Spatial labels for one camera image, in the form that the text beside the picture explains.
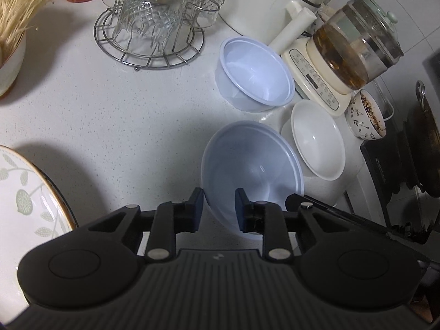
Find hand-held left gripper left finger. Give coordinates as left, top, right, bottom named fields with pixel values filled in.
left=87, top=187, right=206, bottom=261

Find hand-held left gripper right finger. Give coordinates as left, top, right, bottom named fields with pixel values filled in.
left=234, top=187, right=344, bottom=261

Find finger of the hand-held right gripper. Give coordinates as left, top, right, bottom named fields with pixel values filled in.
left=286, top=194, right=391, bottom=238

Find blue plastic bowl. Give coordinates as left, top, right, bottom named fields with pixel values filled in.
left=215, top=36, right=296, bottom=112
left=200, top=120, right=305, bottom=236

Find plain white bowl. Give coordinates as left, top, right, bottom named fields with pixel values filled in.
left=280, top=100, right=345, bottom=181

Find floral ceramic plate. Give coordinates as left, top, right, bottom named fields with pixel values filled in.
left=0, top=144, right=77, bottom=317

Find leaf patterned bowl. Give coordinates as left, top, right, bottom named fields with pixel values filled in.
left=345, top=89, right=387, bottom=141

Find dark wok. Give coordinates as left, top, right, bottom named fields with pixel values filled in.
left=404, top=80, right=440, bottom=196

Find glass tea kettle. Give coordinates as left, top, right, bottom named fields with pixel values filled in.
left=306, top=0, right=404, bottom=93

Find cluster of glass cups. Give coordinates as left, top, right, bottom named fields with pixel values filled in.
left=101, top=0, right=226, bottom=54

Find white electric pot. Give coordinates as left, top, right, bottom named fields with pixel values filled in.
left=218, top=0, right=339, bottom=54

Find tall white ceramic bowl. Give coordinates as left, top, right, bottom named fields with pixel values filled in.
left=0, top=29, right=27, bottom=98

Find enoki mushrooms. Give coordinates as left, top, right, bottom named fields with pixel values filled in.
left=0, top=0, right=64, bottom=52

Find wire cup rack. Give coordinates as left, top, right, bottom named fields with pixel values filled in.
left=93, top=5, right=206, bottom=71

